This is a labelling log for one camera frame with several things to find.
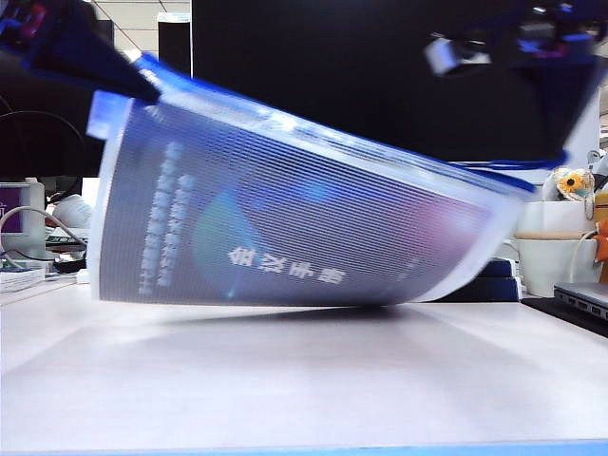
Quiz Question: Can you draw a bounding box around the white charging cable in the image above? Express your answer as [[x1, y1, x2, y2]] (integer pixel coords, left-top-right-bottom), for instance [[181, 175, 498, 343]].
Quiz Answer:
[[568, 229, 600, 282]]

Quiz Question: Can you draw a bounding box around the silver laptop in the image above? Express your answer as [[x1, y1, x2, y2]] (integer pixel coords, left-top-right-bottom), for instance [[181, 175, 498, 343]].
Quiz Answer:
[[552, 280, 608, 322]]

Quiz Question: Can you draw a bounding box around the grey cable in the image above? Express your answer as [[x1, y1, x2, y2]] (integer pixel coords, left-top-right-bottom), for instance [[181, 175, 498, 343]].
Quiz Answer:
[[0, 205, 87, 249]]

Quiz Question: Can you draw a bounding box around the black tower speaker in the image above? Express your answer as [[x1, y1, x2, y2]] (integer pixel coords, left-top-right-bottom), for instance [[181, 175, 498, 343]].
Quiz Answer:
[[156, 12, 194, 80]]

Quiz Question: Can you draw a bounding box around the round wooden cup lid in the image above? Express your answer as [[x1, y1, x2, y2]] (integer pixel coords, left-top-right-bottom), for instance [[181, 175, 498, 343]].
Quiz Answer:
[[514, 229, 596, 240]]

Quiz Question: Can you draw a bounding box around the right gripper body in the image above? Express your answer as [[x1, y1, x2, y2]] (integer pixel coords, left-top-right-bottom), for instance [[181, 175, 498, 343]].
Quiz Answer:
[[422, 0, 608, 78]]

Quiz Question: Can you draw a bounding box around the transparent file bag blue zipper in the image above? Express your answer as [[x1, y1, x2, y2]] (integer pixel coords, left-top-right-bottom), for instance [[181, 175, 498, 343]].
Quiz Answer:
[[85, 51, 539, 308]]

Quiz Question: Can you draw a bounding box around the white keyboard box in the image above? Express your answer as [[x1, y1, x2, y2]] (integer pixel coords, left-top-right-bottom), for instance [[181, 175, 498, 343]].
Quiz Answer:
[[0, 266, 47, 294]]

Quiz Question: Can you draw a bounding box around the ceramic cup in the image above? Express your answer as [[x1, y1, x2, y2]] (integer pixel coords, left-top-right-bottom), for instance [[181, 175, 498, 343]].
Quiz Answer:
[[514, 236, 600, 298]]

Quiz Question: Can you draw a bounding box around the black computer monitor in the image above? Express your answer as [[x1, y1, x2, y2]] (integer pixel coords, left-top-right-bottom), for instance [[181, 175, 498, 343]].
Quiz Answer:
[[192, 0, 604, 165]]

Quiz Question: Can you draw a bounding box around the orange cat cable clip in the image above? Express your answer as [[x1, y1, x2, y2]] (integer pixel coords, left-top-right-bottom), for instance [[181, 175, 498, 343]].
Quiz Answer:
[[592, 219, 608, 263]]

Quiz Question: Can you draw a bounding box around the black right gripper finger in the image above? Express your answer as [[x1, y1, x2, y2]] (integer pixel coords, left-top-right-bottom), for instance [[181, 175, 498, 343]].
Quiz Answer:
[[518, 60, 607, 161]]

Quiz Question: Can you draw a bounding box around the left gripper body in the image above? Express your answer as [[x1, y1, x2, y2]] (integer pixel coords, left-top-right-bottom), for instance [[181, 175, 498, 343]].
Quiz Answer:
[[0, 0, 96, 63]]

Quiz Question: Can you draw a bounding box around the purple and white box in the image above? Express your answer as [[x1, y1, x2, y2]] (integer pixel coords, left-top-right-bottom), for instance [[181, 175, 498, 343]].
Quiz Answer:
[[0, 177, 47, 260]]

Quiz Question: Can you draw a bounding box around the white rectangular box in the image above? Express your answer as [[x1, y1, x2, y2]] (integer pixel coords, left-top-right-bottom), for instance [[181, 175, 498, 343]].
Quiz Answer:
[[519, 200, 595, 234]]

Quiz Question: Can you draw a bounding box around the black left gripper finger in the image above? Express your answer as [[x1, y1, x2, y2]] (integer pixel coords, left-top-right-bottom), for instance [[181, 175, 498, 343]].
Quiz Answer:
[[28, 0, 161, 104]]

